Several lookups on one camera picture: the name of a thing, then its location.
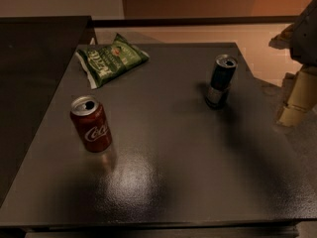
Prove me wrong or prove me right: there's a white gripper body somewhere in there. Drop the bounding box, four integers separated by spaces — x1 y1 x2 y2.
290 0 317 66

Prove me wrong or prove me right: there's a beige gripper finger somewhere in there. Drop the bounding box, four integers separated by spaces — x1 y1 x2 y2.
268 24 294 50
277 65 317 127

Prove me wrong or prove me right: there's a blue silver redbull can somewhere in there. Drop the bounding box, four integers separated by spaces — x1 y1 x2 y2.
205 55 238 109

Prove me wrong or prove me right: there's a red coca-cola can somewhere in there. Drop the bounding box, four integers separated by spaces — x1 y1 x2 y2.
70 95 112 153

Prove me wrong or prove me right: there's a green chips bag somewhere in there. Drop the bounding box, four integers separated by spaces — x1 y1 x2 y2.
75 34 150 89

